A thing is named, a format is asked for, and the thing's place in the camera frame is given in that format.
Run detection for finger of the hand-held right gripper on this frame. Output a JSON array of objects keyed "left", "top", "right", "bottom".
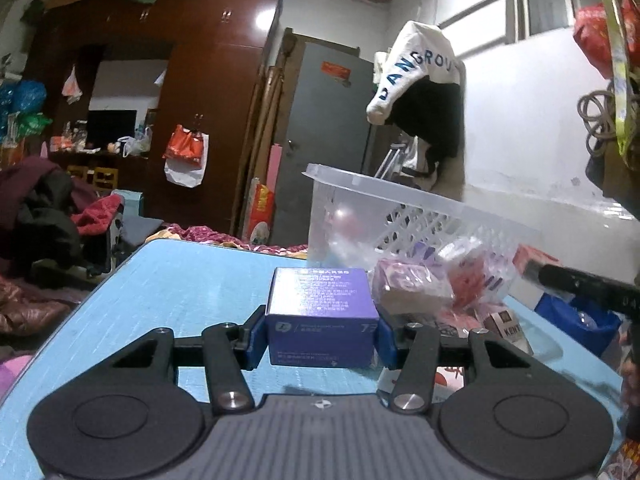
[{"left": 535, "top": 262, "right": 640, "bottom": 317}]

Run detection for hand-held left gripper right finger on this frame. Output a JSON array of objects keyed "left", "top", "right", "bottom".
[{"left": 372, "top": 305, "right": 550, "bottom": 416}]

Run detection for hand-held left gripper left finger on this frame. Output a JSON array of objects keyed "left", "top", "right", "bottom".
[{"left": 97, "top": 305, "right": 272, "bottom": 416}]

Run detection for purple box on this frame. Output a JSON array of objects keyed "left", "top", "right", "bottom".
[{"left": 265, "top": 267, "right": 380, "bottom": 367}]

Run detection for white plastic basket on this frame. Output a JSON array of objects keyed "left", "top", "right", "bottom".
[{"left": 301, "top": 162, "right": 544, "bottom": 282}]

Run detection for blue shopping bag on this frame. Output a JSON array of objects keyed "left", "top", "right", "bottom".
[{"left": 534, "top": 292, "right": 624, "bottom": 357}]

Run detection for pink wrapped soap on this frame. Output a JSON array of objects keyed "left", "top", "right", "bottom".
[{"left": 373, "top": 258, "right": 454, "bottom": 314}]

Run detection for white brown cigarette pack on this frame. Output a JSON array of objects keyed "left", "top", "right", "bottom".
[{"left": 481, "top": 310, "right": 534, "bottom": 357}]

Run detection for pink packet in clear wrap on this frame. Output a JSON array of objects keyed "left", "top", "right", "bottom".
[{"left": 439, "top": 239, "right": 517, "bottom": 312}]

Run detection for olive hanging bag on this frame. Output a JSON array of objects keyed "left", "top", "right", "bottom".
[{"left": 585, "top": 65, "right": 640, "bottom": 217}]

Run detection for red snack bag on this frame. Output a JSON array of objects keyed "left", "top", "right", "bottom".
[{"left": 244, "top": 182, "right": 277, "bottom": 247}]

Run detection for pink roll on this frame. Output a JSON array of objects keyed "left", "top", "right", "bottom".
[{"left": 266, "top": 143, "right": 283, "bottom": 197}]

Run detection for red cloth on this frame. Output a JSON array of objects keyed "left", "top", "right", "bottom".
[{"left": 70, "top": 194, "right": 124, "bottom": 237}]

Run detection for red and white plastic bag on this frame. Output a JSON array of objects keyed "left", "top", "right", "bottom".
[{"left": 163, "top": 124, "right": 209, "bottom": 189}]

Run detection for grey door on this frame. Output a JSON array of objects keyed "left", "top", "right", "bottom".
[{"left": 272, "top": 42, "right": 382, "bottom": 247}]

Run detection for black hanging garment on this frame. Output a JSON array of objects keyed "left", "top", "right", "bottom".
[{"left": 394, "top": 80, "right": 464, "bottom": 179}]

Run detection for yellow green ribbon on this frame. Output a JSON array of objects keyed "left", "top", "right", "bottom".
[{"left": 589, "top": 0, "right": 632, "bottom": 157}]

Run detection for red hanging bag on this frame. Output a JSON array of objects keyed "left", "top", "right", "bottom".
[{"left": 572, "top": 0, "right": 640, "bottom": 82}]

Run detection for black monitor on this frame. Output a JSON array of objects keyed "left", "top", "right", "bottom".
[{"left": 87, "top": 108, "right": 137, "bottom": 149}]

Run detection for maroon cloth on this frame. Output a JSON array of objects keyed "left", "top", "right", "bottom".
[{"left": 0, "top": 156, "right": 84, "bottom": 272}]

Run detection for brown wooden wardrobe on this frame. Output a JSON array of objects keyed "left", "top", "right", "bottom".
[{"left": 22, "top": 0, "right": 282, "bottom": 239}]

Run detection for white printed hanging garment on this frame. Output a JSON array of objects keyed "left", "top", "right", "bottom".
[{"left": 366, "top": 21, "right": 464, "bottom": 127}]

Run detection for window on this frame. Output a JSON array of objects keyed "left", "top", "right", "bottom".
[{"left": 502, "top": 0, "right": 602, "bottom": 44}]

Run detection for small white hanging bag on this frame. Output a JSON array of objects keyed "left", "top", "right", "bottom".
[{"left": 61, "top": 65, "right": 84, "bottom": 104}]

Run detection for blue plastic bags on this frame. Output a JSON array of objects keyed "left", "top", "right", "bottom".
[{"left": 0, "top": 80, "right": 49, "bottom": 132}]

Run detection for coiled cables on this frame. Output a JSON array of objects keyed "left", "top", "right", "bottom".
[{"left": 576, "top": 87, "right": 627, "bottom": 144}]

